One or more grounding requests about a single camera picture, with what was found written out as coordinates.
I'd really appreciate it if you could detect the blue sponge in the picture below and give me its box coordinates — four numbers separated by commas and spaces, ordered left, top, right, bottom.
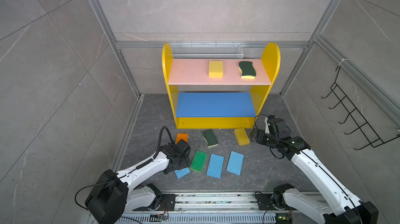
175, 167, 190, 179
207, 154, 224, 179
227, 151, 244, 176

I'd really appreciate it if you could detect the bright green sponge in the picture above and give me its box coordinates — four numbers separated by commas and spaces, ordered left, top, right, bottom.
190, 150, 208, 173

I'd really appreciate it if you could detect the yellow sponge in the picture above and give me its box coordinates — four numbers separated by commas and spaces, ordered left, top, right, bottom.
234, 128, 250, 146
208, 60, 224, 78

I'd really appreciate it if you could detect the green scouring sponge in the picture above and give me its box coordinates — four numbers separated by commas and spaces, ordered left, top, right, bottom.
239, 61, 256, 79
202, 129, 218, 148

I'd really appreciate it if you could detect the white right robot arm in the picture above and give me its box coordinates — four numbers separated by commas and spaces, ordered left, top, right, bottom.
250, 115, 379, 224

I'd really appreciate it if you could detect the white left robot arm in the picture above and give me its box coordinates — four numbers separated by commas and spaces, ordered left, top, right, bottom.
85, 140, 191, 224

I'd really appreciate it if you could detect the pink upper shelf board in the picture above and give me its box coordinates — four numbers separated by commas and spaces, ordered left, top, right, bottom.
168, 59, 271, 85

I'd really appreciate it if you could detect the orange sponge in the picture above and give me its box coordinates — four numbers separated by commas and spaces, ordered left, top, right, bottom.
176, 133, 188, 144

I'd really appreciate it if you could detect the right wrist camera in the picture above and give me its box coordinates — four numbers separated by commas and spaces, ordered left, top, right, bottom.
265, 115, 276, 134

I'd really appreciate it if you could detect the black corrugated cable conduit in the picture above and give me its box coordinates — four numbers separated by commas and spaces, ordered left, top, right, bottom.
152, 126, 175, 159

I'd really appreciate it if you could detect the yellow shelf unit frame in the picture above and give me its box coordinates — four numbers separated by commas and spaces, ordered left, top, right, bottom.
162, 43, 281, 129

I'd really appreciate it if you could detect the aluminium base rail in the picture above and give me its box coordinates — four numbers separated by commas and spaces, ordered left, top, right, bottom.
90, 191, 346, 224

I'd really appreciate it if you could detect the black wire hook rack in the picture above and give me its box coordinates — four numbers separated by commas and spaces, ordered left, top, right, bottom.
321, 66, 400, 151

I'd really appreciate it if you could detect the wire mesh basket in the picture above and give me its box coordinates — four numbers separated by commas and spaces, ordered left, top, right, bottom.
171, 43, 244, 59

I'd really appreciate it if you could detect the aluminium frame profile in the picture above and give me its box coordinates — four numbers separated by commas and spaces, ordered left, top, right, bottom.
88, 0, 140, 99

